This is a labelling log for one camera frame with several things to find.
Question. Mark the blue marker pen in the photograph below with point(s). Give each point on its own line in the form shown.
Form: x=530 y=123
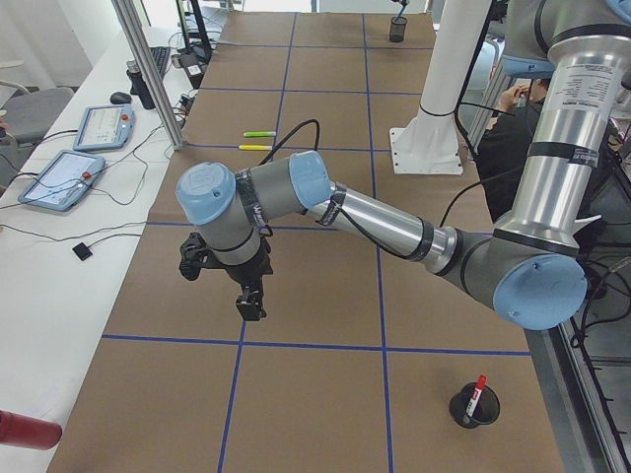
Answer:
x=403 y=4

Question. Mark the far black mesh cup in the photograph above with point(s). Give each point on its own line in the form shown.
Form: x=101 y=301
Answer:
x=397 y=29

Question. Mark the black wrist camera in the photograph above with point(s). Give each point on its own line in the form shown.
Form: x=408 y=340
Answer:
x=195 y=255

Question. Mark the white camera pole base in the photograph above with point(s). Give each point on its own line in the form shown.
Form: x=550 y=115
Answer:
x=428 y=144

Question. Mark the yellow marker pen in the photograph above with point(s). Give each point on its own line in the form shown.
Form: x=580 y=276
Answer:
x=254 y=147

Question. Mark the upper teach pendant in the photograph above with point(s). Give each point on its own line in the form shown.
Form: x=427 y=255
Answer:
x=104 y=128

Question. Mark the red marker pen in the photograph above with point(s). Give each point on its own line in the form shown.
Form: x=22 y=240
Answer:
x=474 y=399

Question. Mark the red water bottle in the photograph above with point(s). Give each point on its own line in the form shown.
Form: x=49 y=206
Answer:
x=28 y=432

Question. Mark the seated person in black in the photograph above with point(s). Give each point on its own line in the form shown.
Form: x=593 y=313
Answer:
x=502 y=151

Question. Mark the small black square sensor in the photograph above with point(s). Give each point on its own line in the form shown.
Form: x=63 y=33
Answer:
x=82 y=251

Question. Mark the black computer mouse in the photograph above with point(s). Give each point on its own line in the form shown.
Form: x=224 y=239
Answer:
x=120 y=98

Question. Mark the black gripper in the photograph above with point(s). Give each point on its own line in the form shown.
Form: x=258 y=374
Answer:
x=247 y=274

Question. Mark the black water bottle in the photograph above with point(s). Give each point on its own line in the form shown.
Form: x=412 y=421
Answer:
x=138 y=85

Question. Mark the grey office chair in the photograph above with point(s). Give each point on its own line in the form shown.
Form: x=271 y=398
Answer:
x=31 y=114

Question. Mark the lower teach pendant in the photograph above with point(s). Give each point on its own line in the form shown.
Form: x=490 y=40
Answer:
x=64 y=181

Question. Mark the teach pendant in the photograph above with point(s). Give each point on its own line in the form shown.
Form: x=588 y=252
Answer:
x=64 y=181
x=104 y=128

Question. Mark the aluminium frame post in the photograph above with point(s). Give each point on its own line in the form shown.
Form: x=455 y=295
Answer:
x=132 y=27

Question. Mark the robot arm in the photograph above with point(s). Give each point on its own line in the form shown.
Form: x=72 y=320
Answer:
x=527 y=269

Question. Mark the green marker pen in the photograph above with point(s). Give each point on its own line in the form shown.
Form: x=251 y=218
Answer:
x=260 y=134

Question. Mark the black keyboard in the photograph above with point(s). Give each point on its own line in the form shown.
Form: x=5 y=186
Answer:
x=162 y=58

